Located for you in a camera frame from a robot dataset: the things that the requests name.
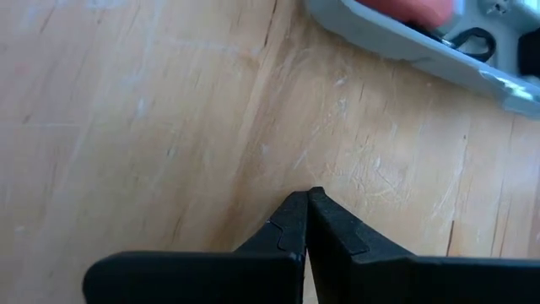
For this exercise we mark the large pink flat-faced tool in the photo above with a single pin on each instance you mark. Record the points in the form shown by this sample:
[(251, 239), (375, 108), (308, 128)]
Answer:
[(405, 10)]

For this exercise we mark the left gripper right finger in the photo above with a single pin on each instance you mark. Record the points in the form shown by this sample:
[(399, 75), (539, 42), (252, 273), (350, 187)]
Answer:
[(401, 283)]

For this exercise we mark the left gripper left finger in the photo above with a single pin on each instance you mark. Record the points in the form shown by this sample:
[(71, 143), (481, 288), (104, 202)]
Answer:
[(202, 283)]

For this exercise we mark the grey plastic tool case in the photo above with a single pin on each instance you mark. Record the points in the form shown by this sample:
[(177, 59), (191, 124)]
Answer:
[(379, 38)]

